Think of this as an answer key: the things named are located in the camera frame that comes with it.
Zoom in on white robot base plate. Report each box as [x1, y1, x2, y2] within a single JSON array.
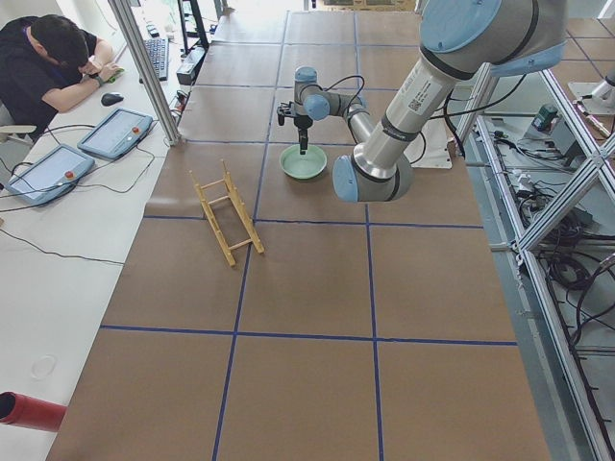
[[411, 119, 453, 169]]

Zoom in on black computer mouse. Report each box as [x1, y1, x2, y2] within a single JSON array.
[[100, 92, 124, 107]]

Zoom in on black keyboard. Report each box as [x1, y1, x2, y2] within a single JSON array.
[[143, 37, 169, 81]]

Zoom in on green power supply box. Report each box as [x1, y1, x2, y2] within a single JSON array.
[[532, 104, 558, 132]]

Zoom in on red cylinder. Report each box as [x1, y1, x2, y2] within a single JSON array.
[[1, 392, 66, 432]]

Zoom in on wooden dish rack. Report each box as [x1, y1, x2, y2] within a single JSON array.
[[188, 160, 265, 267]]

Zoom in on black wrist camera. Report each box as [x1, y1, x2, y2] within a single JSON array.
[[277, 102, 296, 126]]

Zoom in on aluminium frame post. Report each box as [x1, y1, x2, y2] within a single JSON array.
[[109, 0, 182, 146]]

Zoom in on aluminium frame rail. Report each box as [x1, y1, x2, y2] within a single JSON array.
[[459, 61, 614, 460]]

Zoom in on far teach pendant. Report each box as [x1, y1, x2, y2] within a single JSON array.
[[77, 108, 154, 160]]

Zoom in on black cable bundle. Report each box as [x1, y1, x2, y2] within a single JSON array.
[[532, 210, 615, 347]]

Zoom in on green plate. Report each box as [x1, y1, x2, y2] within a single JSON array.
[[280, 145, 328, 180]]

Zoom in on near teach pendant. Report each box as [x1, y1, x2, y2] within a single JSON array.
[[6, 144, 94, 206]]

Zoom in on teach pendant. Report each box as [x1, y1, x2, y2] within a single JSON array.
[[6, 144, 94, 206], [77, 108, 154, 160]]

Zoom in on blue tape strip crosswise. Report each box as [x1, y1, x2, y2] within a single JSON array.
[[99, 325, 518, 347]]

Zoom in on black box with label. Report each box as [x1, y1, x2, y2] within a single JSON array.
[[176, 47, 206, 85]]

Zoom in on person in black shirt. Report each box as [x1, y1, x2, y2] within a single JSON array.
[[1, 14, 121, 140]]

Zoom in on brown paper table cover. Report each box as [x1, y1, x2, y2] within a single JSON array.
[[49, 12, 550, 460]]

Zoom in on blue tape strip lengthwise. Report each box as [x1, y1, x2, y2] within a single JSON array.
[[354, 13, 384, 461]]

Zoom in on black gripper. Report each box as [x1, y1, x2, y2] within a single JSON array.
[[294, 114, 312, 154]]

